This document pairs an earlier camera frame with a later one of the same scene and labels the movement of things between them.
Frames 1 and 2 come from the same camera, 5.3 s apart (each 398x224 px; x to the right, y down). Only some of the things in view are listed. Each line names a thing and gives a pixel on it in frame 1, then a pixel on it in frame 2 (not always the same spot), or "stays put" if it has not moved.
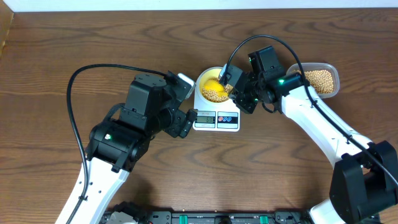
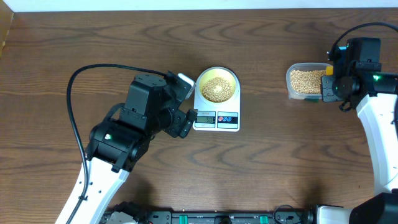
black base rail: [290, 217] stays put
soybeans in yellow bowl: [212, 96] stays put
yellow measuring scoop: [216, 86] to [329, 70]
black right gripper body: [248, 101] to [331, 88]
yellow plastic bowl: [209, 87] stays put
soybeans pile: [321, 79] stays put
